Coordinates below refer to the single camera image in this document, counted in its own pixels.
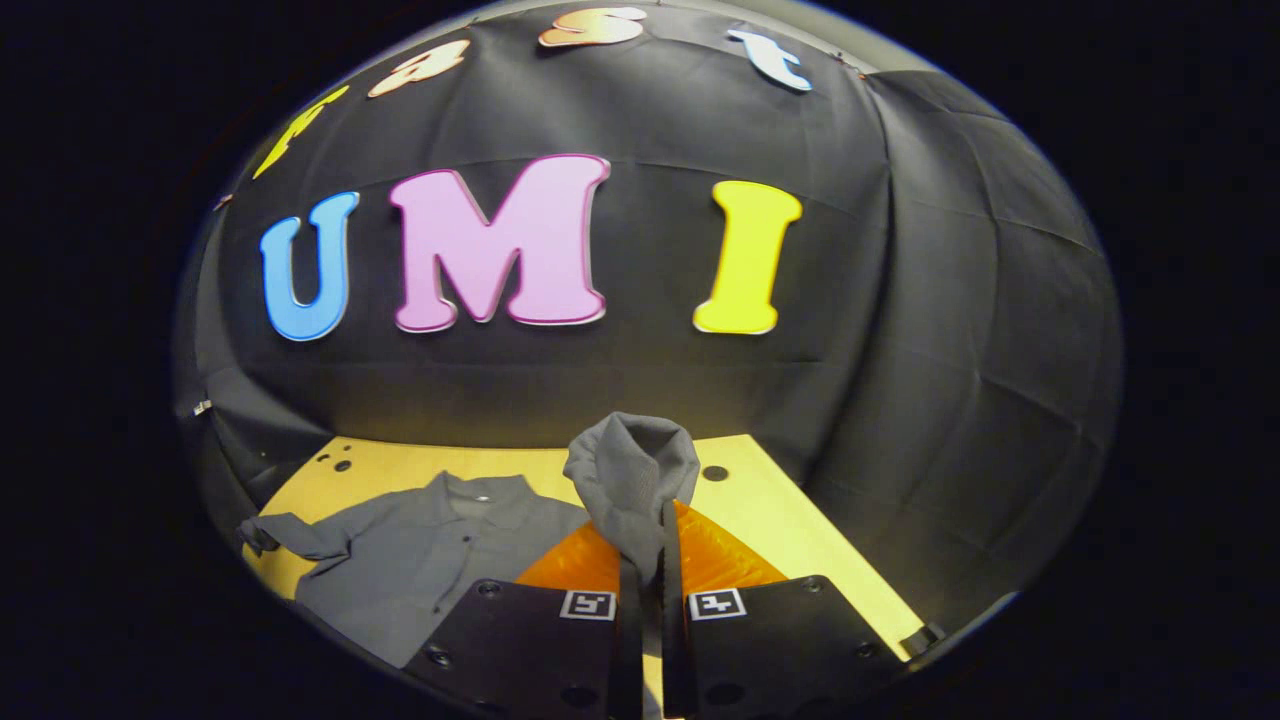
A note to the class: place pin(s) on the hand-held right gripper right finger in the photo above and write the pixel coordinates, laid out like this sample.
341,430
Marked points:
780,650

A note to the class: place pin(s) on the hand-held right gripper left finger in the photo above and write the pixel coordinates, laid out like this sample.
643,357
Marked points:
530,650

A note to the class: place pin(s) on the grey button-up shirt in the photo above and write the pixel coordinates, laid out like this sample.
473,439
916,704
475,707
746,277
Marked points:
420,560

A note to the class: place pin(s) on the black backdrop cloth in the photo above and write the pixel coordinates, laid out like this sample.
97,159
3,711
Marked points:
650,380

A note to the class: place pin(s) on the dark table edge bracket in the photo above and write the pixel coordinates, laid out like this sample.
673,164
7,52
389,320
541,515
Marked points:
920,638

